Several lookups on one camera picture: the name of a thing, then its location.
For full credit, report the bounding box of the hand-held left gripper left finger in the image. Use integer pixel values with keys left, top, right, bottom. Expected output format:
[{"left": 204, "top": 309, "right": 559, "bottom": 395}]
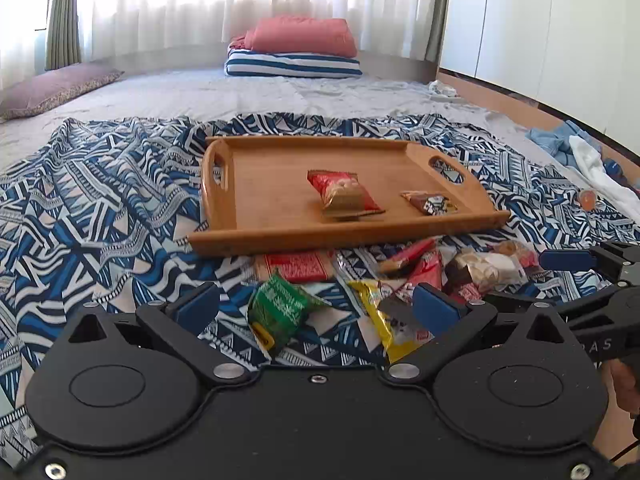
[{"left": 66, "top": 281, "right": 253, "bottom": 387}]

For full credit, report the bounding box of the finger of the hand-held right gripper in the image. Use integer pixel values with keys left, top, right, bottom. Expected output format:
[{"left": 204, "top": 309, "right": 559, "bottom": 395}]
[
  {"left": 481, "top": 285, "right": 640, "bottom": 322},
  {"left": 539, "top": 241, "right": 640, "bottom": 281}
]

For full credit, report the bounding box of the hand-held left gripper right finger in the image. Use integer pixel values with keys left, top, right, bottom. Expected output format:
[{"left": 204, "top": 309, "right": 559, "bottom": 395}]
[{"left": 379, "top": 282, "right": 572, "bottom": 387}]

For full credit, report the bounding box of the clear snack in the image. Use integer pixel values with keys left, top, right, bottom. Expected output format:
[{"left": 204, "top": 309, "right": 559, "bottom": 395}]
[{"left": 489, "top": 240, "right": 542, "bottom": 272}]

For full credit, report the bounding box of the red biscuit packet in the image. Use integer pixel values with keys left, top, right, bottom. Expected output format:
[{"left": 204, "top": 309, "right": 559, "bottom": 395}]
[{"left": 254, "top": 251, "right": 335, "bottom": 284}]

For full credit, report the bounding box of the wooden tray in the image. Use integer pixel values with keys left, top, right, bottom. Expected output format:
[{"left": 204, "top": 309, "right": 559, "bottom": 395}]
[{"left": 188, "top": 135, "right": 512, "bottom": 258}]

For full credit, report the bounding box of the person's right hand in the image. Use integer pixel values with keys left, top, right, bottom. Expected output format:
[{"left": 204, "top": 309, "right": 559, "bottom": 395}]
[{"left": 606, "top": 359, "right": 640, "bottom": 423}]

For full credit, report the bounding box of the small red snack packet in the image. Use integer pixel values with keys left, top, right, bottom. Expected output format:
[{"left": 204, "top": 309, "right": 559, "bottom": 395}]
[{"left": 445, "top": 282, "right": 483, "bottom": 305}]

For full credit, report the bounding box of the yellow snack packet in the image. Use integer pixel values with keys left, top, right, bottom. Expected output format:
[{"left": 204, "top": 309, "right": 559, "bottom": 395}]
[{"left": 346, "top": 280, "right": 435, "bottom": 365}]

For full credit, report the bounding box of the green snack packet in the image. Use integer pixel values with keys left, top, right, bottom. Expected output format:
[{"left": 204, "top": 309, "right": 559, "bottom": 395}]
[{"left": 247, "top": 270, "right": 332, "bottom": 360}]

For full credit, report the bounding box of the white cloth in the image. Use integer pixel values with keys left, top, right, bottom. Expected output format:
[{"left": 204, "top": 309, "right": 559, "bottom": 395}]
[{"left": 569, "top": 135, "right": 640, "bottom": 200}]

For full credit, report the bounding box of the light blue cloth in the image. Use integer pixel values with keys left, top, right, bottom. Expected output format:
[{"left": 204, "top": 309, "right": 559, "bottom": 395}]
[{"left": 525, "top": 120, "right": 603, "bottom": 168}]

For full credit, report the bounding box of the blue patterned blanket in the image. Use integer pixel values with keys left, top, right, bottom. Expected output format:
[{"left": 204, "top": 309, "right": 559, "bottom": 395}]
[{"left": 0, "top": 112, "right": 640, "bottom": 476}]

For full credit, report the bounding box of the red nut snack packet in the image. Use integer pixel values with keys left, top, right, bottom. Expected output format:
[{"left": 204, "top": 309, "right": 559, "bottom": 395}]
[{"left": 306, "top": 170, "right": 387, "bottom": 223}]

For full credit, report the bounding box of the grey bed sheet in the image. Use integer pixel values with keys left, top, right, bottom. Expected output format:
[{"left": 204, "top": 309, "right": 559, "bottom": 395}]
[{"left": 0, "top": 66, "right": 576, "bottom": 171}]

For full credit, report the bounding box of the white wardrobe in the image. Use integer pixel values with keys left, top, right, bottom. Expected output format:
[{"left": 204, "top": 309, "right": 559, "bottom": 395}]
[{"left": 437, "top": 0, "right": 640, "bottom": 153}]

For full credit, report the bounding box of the purple pillow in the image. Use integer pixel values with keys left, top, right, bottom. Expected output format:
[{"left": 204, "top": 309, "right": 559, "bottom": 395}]
[{"left": 0, "top": 66, "right": 126, "bottom": 121}]

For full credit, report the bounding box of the blue white striped pillow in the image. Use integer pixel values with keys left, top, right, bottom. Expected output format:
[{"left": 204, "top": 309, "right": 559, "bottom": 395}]
[{"left": 224, "top": 42, "right": 363, "bottom": 79}]

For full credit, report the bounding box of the green curtain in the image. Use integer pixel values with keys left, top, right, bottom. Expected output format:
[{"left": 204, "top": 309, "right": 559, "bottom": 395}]
[
  {"left": 44, "top": 0, "right": 83, "bottom": 72},
  {"left": 424, "top": 0, "right": 454, "bottom": 68}
]

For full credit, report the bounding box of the folded pink blanket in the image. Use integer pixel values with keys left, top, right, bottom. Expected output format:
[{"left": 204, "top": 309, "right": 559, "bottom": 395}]
[{"left": 230, "top": 16, "right": 359, "bottom": 57}]

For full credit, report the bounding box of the white sheer curtain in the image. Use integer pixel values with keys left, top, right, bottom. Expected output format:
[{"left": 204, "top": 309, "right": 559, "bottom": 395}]
[{"left": 0, "top": 0, "right": 443, "bottom": 92}]

